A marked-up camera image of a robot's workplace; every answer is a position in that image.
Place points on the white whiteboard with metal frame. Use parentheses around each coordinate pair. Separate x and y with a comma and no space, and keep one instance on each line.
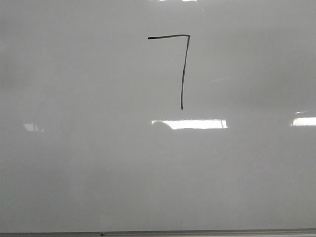
(155,115)

